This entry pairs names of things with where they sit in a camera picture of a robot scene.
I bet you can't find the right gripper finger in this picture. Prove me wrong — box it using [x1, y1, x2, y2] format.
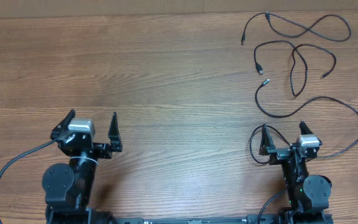
[259, 124, 275, 155]
[299, 121, 313, 135]

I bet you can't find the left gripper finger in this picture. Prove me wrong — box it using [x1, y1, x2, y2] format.
[50, 109, 76, 139]
[108, 112, 122, 152]

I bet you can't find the black usb cable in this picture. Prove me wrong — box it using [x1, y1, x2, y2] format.
[253, 40, 337, 98]
[249, 78, 358, 165]
[240, 11, 352, 46]

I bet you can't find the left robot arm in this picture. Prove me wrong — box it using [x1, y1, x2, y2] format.
[42, 110, 122, 224]

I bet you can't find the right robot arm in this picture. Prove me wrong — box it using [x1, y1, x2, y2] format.
[257, 121, 333, 223]

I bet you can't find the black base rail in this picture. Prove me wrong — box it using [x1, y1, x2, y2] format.
[109, 214, 283, 224]

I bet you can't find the cardboard wall panel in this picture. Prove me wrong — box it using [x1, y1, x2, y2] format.
[0, 0, 358, 19]

